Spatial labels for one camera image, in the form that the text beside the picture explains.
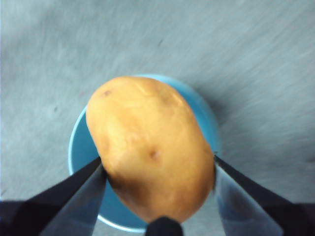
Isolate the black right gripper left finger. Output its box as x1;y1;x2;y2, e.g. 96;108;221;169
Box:
0;156;108;236

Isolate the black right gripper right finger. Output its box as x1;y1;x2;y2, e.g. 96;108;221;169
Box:
213;153;315;236

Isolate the blue ribbed bowl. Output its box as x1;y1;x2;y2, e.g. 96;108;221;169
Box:
67;73;221;234

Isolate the yellow-brown potato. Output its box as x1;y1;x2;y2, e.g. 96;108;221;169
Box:
85;76;217;224

